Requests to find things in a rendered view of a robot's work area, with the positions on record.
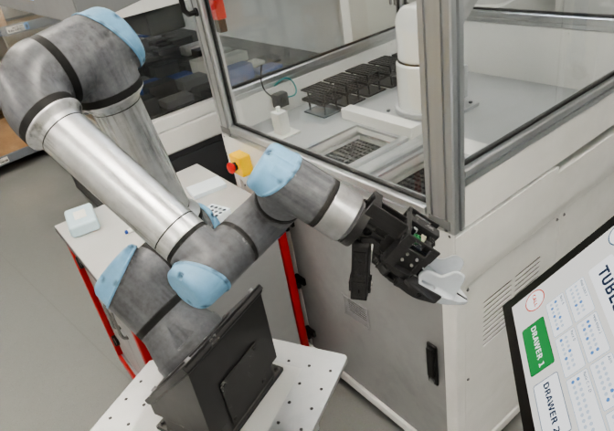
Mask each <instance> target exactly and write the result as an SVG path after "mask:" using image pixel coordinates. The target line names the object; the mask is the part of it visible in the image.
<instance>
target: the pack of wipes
mask: <svg viewBox="0 0 614 431"><path fill-rule="evenodd" d="M64 214H65V217H66V221H67V224H68V228H69V232H70V234H71V236H72V237H79V236H82V235H85V234H87V233H89V232H92V231H94V230H97V229H99V228H100V224H99V221H98V219H97V217H96V214H95V212H94V209H93V207H92V205H91V204H90V203H87V204H85V205H81V206H78V207H75V208H72V209H70V210H67V211H65V213H64Z"/></svg>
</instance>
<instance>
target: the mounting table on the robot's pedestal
mask: <svg viewBox="0 0 614 431"><path fill-rule="evenodd" d="M272 340H273V344H274V348H275V352H276V355H277V358H276V359H275V360H274V362H275V363H282V364H286V365H289V366H293V367H297V368H302V370H301V372H300V373H299V375H298V377H297V379H296V381H295V382H294V384H293V386H292V388H291V390H290V391H289V393H288V395H287V397H286V398H285V400H284V402H283V404H282V406H281V408H280V410H279V412H278V413H277V414H276V416H275V418H274V420H273V422H272V423H271V425H270V428H269V430H268V431H318V430H319V428H320V427H319V422H320V420H321V417H322V415H323V412H324V410H325V408H326V406H327V405H328V403H329V400H330V398H331V396H332V394H333V391H334V389H335V387H336V385H337V384H338V381H339V379H340V377H341V375H342V373H343V371H344V368H345V366H346V364H347V357H346V356H345V355H344V354H340V353H337V352H329V351H325V350H321V349H317V348H313V347H309V346H304V345H300V344H296V343H292V342H285V341H281V340H276V339H272ZM157 369H158V368H157V366H156V365H155V363H154V360H151V361H149V362H148V363H147V364H146V365H145V366H144V367H143V369H142V370H141V371H140V372H139V373H138V374H137V376H136V377H135V378H134V379H133V380H132V382H131V383H130V384H129V385H128V386H127V387H126V389H125V390H124V391H123V392H122V393H121V395H120V396H119V397H118V398H117V399H116V401H115V402H114V403H113V404H112V405H111V407H110V408H109V409H108V410H107V411H106V412H105V414H104V415H103V416H102V417H101V418H100V420H99V421H98V422H97V423H96V424H95V425H94V427H93V428H92V429H91V430H90V431H129V430H130V429H131V428H132V426H133V425H134V424H135V422H136V421H137V420H138V419H139V417H140V416H141V415H142V414H143V412H144V411H145V409H146V408H147V407H148V406H149V405H148V404H147V403H146V402H145V401H144V400H145V399H146V398H147V397H148V396H149V395H150V394H151V392H152V391H151V389H152V388H153V387H154V386H156V387H157V385H158V384H159V383H160V381H161V380H162V379H163V378H164V377H163V376H162V375H161V374H160V373H159V372H158V370H157Z"/></svg>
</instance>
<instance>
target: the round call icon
mask: <svg viewBox="0 0 614 431"><path fill-rule="evenodd" d="M545 303H547V299H546V295H545V290H544V286H543V284H542V285H540V286H539V287H538V288H537V289H535V290H534V291H533V292H531V293H530V294H529V295H528V296H526V297H525V298H524V306H525V311H526V315H527V317H528V316H530V315H531V314H532V313H533V312H535V311H536V310H538V309H539V308H540V307H542V306H543V305H544V304H545Z"/></svg>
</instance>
